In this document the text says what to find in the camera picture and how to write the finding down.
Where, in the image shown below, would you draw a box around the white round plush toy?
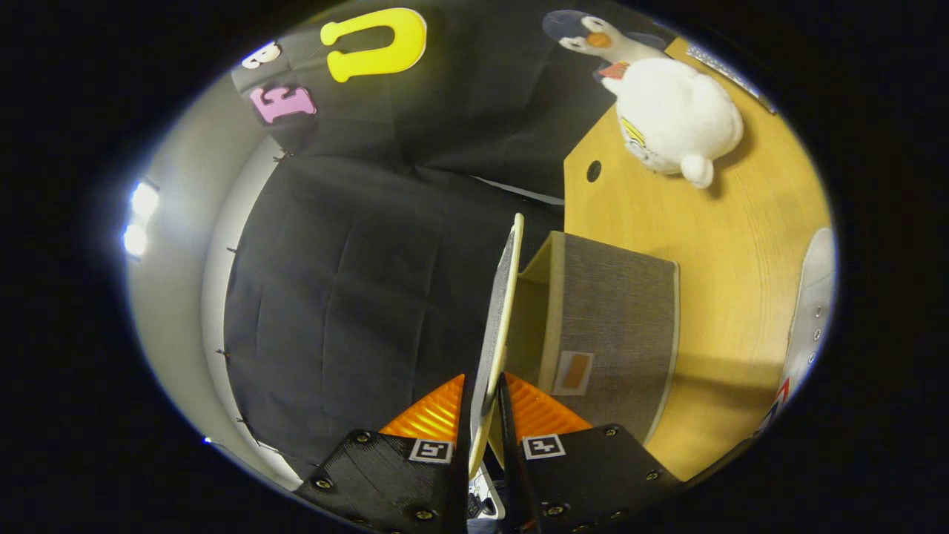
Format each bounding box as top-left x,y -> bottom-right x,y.
604,58 -> 744,189

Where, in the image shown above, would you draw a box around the large ceiling light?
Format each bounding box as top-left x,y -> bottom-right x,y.
122,178 -> 162,260

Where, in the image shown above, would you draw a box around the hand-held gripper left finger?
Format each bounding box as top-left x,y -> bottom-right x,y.
293,373 -> 472,534

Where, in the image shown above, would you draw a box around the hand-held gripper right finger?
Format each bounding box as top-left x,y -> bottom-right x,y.
495,372 -> 683,534

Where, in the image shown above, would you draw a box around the grey fabric storage box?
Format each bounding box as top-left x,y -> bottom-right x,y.
467,214 -> 681,479

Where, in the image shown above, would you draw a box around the white canvas shoe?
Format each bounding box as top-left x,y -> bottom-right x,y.
753,228 -> 839,438

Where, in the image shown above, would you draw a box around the grey patterned book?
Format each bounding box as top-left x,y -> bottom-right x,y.
686,43 -> 778,114

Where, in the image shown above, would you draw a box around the penguin plush toy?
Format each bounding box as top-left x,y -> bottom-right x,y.
543,10 -> 668,81

